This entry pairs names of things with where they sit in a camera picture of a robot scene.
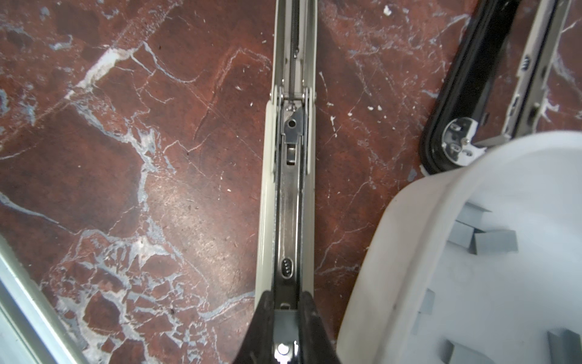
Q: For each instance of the black stapler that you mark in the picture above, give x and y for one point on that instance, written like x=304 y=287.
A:
x=460 y=108

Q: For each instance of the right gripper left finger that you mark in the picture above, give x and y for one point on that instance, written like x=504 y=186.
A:
x=258 y=343

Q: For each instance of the aluminium front rail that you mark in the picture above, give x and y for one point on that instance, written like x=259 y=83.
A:
x=31 y=331

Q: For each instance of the beige stapler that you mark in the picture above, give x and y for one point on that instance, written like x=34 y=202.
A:
x=284 y=239

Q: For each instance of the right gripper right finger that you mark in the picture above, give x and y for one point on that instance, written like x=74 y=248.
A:
x=314 y=344

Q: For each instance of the white oval tray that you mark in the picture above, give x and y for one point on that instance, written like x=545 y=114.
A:
x=477 y=265

